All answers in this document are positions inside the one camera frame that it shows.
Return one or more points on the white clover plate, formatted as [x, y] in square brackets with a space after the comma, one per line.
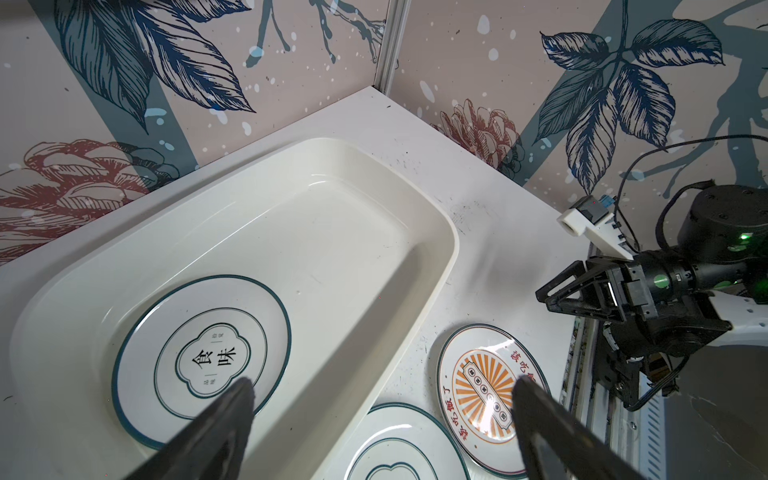
[398, 441]
[190, 346]

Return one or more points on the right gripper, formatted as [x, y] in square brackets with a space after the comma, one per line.
[652, 291]

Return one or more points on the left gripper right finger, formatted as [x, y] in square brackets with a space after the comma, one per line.
[555, 445]

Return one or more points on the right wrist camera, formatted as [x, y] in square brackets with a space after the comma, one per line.
[591, 218]

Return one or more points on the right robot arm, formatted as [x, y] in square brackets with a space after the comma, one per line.
[724, 237]

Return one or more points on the orange sunburst plate centre right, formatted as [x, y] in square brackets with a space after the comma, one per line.
[478, 367]

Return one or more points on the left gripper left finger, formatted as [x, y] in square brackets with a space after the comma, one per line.
[212, 446]

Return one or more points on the white plastic bin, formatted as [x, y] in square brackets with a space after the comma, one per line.
[356, 253]

